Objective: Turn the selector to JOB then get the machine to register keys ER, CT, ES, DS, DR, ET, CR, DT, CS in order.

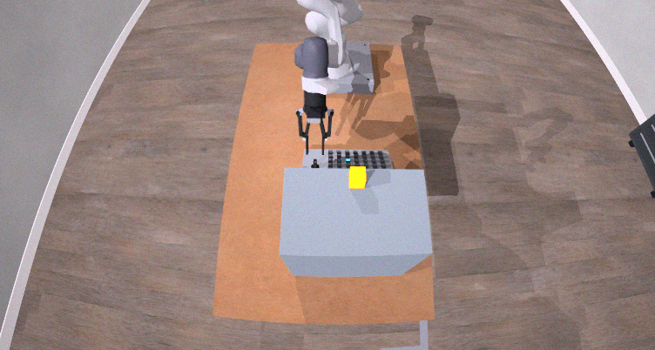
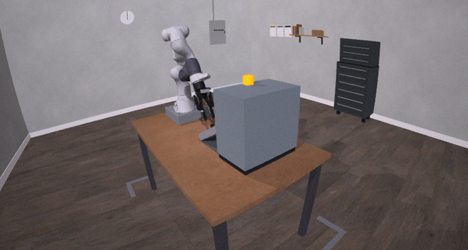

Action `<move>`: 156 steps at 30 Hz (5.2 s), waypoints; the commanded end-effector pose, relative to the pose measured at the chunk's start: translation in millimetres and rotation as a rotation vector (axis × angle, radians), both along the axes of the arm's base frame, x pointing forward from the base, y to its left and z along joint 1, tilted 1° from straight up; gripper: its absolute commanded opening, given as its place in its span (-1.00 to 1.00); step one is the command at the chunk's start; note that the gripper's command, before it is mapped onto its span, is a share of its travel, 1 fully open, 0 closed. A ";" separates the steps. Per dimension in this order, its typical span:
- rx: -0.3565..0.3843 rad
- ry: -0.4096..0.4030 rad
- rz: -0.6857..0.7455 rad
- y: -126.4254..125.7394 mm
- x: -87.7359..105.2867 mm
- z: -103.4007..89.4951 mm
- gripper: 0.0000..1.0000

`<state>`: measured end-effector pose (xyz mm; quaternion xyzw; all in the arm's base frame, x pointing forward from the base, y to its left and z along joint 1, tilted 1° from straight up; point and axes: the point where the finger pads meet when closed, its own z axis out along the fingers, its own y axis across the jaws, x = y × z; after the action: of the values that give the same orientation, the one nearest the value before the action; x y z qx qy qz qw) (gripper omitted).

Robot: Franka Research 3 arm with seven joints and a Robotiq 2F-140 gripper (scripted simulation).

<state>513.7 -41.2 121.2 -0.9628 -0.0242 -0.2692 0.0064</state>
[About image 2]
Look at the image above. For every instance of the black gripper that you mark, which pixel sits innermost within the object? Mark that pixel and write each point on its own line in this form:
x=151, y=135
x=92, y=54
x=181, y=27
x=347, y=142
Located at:
x=197, y=86

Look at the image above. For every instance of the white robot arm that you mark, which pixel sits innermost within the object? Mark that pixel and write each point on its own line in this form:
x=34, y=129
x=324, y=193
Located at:
x=187, y=65

